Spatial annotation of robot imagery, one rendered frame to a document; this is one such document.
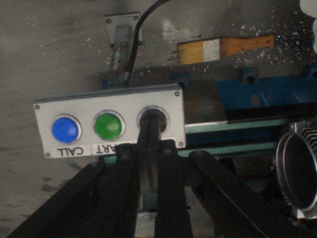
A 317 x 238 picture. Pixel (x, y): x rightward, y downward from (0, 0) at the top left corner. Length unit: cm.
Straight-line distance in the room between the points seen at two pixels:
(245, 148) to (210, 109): 16
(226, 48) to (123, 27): 22
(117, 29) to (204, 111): 23
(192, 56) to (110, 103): 30
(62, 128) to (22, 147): 56
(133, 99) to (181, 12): 26
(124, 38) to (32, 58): 22
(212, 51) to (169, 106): 29
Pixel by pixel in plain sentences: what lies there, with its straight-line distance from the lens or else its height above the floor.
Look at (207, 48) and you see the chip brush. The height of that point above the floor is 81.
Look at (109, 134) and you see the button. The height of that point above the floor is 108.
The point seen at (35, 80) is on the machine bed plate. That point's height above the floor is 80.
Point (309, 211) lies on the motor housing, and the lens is 54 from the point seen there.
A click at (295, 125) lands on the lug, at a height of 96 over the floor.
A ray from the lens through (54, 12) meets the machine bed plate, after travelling 51.
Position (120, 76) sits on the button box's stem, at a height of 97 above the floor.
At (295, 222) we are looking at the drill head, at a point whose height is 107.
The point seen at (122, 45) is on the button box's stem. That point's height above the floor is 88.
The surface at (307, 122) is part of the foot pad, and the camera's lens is 57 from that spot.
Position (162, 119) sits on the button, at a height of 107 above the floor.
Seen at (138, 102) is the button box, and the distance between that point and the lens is 26.
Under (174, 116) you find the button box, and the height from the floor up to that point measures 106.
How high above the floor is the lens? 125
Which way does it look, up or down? 43 degrees down
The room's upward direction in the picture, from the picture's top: 176 degrees clockwise
